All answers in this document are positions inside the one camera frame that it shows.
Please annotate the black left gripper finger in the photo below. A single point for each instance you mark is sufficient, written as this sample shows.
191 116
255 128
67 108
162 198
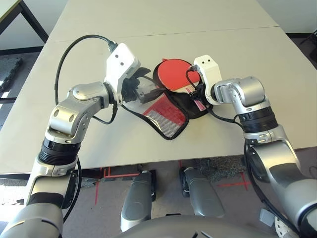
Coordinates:
153 95
143 72

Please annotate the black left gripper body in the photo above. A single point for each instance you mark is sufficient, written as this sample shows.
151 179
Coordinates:
130 89

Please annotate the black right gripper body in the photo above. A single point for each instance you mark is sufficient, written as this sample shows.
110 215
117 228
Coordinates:
198 93

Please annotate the red and black paddle case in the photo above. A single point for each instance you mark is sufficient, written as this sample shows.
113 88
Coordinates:
171 116

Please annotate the red ping-pong paddle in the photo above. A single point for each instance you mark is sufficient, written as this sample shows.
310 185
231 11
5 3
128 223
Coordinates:
173 72

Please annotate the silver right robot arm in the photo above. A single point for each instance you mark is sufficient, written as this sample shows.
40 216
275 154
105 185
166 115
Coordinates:
247 86

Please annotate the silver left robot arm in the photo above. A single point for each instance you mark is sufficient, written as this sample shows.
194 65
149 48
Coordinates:
81 91

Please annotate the dark speckled rug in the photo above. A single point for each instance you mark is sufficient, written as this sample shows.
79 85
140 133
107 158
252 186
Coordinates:
220 168

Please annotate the red floor tape outline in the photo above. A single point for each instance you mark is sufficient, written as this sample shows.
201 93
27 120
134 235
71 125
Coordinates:
106 173

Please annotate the grey robot right leg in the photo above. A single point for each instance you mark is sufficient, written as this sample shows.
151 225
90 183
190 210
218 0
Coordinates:
203 193

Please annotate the grey robot leg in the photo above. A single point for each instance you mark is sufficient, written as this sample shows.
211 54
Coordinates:
136 198
203 193

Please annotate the red floor tape cross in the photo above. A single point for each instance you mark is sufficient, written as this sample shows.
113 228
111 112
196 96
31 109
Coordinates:
244 183

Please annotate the grey robot left leg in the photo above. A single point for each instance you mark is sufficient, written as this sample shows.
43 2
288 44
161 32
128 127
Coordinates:
136 198

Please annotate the black foam mat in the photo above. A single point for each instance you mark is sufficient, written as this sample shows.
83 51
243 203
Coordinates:
10 69

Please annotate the grey robot torso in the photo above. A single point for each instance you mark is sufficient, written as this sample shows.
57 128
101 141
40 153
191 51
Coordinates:
173 228

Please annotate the small grey box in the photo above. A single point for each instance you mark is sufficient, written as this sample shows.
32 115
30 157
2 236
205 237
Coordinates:
267 217

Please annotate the white perforated shoe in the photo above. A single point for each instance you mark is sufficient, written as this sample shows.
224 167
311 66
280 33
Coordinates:
281 225

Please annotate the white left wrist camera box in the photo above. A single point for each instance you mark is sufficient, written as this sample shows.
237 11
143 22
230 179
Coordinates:
121 62

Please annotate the black metal table frame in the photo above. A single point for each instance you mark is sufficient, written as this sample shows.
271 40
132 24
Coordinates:
34 22

